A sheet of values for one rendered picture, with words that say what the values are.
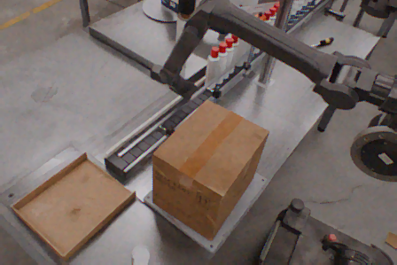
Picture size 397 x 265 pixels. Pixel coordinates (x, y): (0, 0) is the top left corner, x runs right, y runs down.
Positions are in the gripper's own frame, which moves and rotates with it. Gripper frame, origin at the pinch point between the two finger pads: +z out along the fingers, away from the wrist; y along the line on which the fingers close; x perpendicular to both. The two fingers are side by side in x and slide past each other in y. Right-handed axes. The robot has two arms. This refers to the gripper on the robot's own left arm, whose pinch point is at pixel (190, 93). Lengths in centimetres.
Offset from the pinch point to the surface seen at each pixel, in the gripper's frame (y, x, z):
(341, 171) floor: -71, -15, 132
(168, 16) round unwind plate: 52, -35, 35
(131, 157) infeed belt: -2.2, 32.8, -19.2
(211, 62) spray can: -0.6, -16.1, 1.2
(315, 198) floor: -65, 11, 111
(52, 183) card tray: 13, 54, -31
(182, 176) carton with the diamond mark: -30, 25, -41
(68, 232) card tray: -6, 61, -36
